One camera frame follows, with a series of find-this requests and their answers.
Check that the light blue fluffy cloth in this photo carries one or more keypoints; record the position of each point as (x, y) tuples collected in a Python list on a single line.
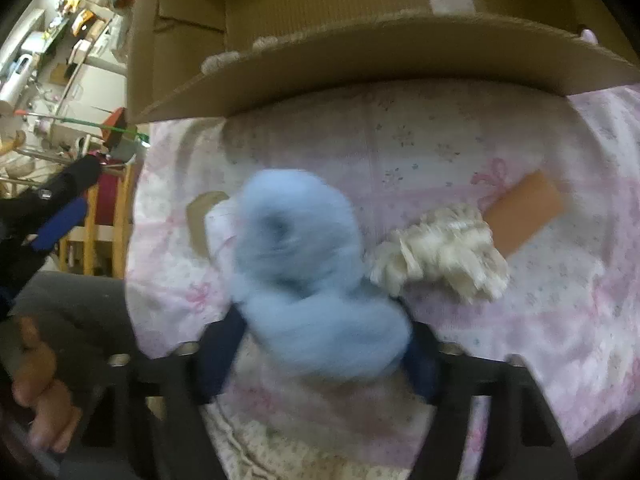
[(300, 265)]

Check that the yellow wooden frame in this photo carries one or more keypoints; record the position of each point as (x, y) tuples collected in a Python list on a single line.
[(92, 230)]

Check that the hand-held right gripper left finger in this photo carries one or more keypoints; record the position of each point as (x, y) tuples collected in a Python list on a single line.
[(220, 360)]

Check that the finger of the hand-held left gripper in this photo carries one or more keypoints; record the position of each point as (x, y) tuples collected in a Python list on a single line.
[(17, 272), (60, 222)]

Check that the person's left hand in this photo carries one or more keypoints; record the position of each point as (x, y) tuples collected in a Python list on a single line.
[(37, 385)]

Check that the white plastic toy piece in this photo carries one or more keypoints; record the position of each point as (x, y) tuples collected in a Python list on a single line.
[(220, 232)]

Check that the cardboard box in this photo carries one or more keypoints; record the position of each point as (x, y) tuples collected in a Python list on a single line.
[(400, 50)]

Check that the brown cardboard tube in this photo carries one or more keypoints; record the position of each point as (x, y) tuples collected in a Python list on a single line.
[(525, 210)]

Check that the red box on pole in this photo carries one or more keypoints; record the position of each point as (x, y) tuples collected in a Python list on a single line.
[(116, 122)]

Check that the green pole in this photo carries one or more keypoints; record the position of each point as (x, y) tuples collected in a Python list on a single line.
[(75, 121)]

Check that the cream ruffled scrunchie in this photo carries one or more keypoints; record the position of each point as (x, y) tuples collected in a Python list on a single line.
[(450, 255)]

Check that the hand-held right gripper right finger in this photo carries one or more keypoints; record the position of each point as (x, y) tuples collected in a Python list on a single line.
[(425, 362)]

